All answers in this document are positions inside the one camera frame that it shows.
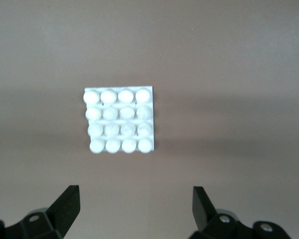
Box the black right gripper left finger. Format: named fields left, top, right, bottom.
left=0, top=185, right=81, bottom=239

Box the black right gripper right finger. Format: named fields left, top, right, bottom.
left=189, top=186, right=291, bottom=239

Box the brown table cover sheet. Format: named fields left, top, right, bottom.
left=0, top=0, right=299, bottom=239

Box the white studded base plate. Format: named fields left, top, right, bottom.
left=82, top=85, right=156, bottom=154

